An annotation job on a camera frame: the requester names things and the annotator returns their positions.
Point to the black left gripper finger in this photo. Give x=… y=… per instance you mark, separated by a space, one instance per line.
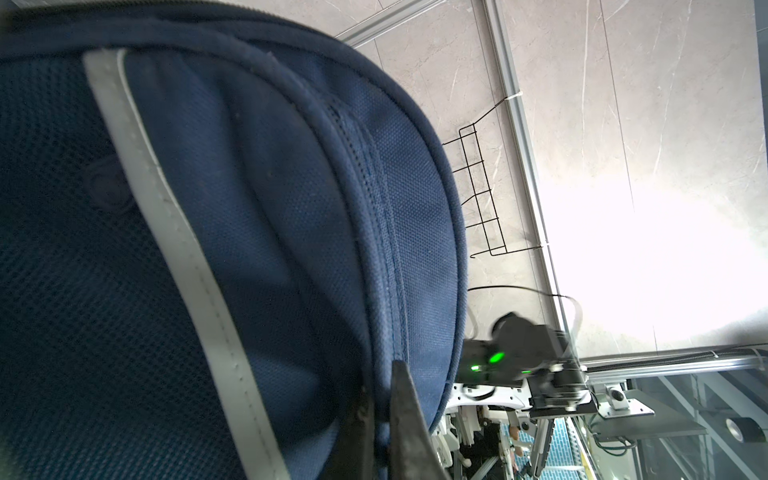
x=352 y=456

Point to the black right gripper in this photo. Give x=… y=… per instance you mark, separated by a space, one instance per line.
x=518 y=349

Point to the navy blue student backpack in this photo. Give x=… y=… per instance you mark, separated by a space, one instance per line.
x=217 y=226

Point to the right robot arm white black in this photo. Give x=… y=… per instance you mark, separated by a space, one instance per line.
x=530 y=402

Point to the black wire hook rack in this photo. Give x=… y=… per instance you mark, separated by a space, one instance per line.
x=484 y=228

